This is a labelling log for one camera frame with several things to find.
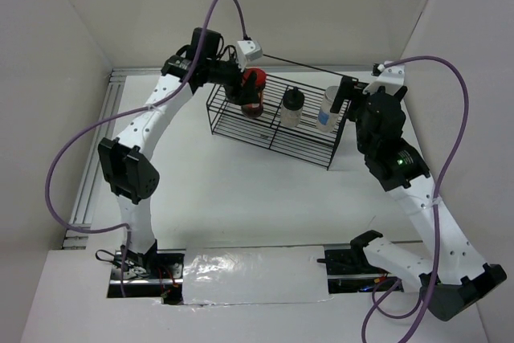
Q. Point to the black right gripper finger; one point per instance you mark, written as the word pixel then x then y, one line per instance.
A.
pixel 344 92
pixel 400 93

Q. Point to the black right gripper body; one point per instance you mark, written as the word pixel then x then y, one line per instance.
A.
pixel 355 114

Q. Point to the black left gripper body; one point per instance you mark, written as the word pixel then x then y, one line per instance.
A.
pixel 221 72

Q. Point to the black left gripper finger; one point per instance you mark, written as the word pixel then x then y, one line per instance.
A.
pixel 249 94
pixel 232 91

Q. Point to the silver lid glass jar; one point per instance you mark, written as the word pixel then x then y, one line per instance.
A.
pixel 326 120

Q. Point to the black lid shaker bottle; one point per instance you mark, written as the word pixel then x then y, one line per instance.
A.
pixel 292 108

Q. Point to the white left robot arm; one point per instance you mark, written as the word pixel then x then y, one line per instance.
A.
pixel 126 159

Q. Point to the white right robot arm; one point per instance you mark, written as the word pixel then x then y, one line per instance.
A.
pixel 458 275

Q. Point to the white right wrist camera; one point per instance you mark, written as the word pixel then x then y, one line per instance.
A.
pixel 391 78

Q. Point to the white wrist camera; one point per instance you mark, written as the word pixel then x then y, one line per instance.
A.
pixel 391 78
pixel 247 51

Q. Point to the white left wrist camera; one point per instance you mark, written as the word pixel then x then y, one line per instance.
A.
pixel 247 51

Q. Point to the black wire rack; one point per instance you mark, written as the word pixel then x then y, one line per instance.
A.
pixel 303 142

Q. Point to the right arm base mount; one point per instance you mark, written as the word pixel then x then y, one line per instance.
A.
pixel 348 272

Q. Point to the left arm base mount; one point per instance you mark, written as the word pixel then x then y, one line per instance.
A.
pixel 155 264

